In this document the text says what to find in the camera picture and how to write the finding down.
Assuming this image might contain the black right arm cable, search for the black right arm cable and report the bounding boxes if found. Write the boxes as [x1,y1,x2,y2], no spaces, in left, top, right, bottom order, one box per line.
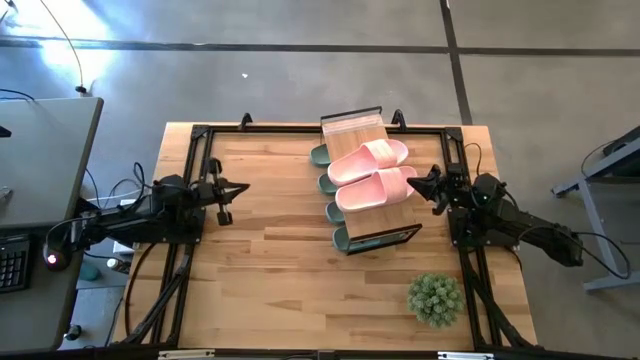
[517,223,632,281]

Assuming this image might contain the silver table edge bracket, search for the silver table edge bracket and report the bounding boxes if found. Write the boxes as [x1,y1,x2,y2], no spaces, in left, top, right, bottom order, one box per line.
[437,350,495,360]
[157,349,216,360]

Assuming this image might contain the wooden shelf black metal frame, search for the wooden shelf black metal frame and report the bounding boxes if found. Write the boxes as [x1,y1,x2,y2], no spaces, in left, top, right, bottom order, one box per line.
[319,105,424,257]

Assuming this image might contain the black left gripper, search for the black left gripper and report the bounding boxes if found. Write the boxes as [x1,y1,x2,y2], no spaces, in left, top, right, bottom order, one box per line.
[193,157,251,226]

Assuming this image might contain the pink rubber slide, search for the pink rubber slide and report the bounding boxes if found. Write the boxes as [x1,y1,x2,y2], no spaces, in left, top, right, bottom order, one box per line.
[333,165,419,214]
[327,138,410,188]

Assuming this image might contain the black right camera cable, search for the black right camera cable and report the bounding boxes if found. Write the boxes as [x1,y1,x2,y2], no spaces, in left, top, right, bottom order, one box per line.
[462,141,484,177]

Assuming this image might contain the grey side table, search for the grey side table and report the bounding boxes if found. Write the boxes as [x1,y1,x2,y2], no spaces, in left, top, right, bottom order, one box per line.
[551,124,640,294]

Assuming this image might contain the grey desk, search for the grey desk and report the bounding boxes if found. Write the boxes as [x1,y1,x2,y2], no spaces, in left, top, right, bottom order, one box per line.
[0,97,105,351]

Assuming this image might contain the round green artificial plant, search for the round green artificial plant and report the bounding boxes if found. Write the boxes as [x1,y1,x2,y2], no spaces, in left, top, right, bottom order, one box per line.
[405,272,466,330]

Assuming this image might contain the thin black floor cable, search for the thin black floor cable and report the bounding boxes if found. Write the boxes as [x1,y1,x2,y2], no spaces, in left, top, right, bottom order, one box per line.
[38,0,90,96]

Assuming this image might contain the black keyboard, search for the black keyboard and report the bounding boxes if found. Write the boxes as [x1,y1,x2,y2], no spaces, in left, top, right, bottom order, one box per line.
[0,235,32,295]

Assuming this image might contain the black desk cables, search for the black desk cables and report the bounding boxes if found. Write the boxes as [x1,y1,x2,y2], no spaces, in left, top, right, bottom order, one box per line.
[82,160,154,211]

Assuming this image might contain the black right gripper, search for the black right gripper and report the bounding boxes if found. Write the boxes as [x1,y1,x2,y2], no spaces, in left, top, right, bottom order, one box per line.
[406,163,469,216]

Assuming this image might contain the black aluminium table frame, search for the black aluminium table frame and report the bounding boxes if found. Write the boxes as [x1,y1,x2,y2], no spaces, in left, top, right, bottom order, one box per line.
[110,112,540,351]

